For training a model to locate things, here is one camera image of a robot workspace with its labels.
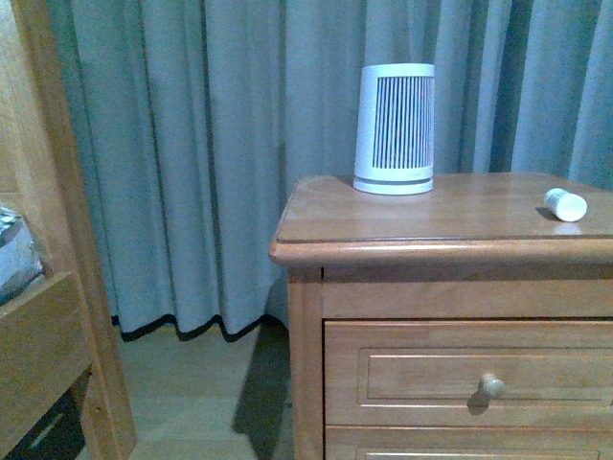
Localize wooden drawer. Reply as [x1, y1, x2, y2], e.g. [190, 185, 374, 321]
[324, 321, 612, 430]
[325, 425, 612, 459]

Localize white medicine bottle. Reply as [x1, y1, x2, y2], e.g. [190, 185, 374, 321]
[543, 188, 587, 222]

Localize white cylindrical air purifier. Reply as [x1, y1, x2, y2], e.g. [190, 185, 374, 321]
[352, 63, 435, 196]

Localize grey curtain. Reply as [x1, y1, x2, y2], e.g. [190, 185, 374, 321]
[48, 1, 612, 340]

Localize wooden nightstand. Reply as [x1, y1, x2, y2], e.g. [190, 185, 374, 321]
[269, 173, 612, 459]

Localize patterned bedding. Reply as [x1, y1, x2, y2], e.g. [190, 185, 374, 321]
[1, 205, 43, 305]

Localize wooden bed frame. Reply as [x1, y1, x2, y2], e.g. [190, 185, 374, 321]
[1, 1, 136, 459]

